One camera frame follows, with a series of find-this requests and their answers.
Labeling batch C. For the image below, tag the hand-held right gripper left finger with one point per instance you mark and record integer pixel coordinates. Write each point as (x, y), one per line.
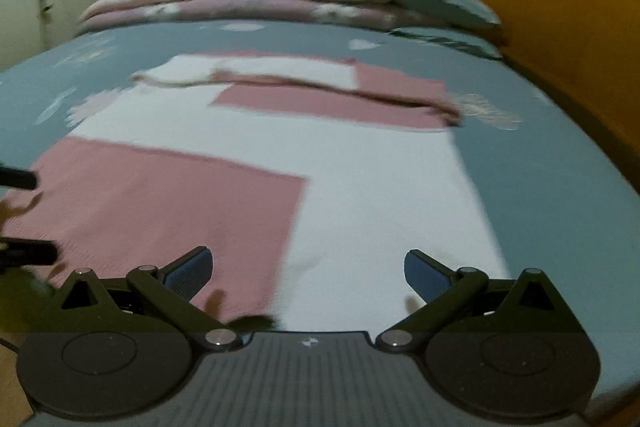
(187, 274)

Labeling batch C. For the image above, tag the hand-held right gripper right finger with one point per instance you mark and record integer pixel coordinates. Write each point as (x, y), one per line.
(425, 277)

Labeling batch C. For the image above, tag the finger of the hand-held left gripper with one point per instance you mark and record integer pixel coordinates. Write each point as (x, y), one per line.
(30, 252)
(17, 178)

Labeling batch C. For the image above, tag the pink and white knit sweater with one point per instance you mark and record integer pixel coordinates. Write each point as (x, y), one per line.
(350, 187)

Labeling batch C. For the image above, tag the blue floral bed sheet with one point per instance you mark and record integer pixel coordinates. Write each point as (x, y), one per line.
(525, 187)

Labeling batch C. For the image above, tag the blue pillow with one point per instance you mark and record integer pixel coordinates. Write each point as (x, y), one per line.
(450, 42)
(440, 2)

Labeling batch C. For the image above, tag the purple floral quilt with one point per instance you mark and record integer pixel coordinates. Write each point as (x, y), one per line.
(240, 9)

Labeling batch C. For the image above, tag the wooden headboard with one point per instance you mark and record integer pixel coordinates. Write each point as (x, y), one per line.
(565, 17)

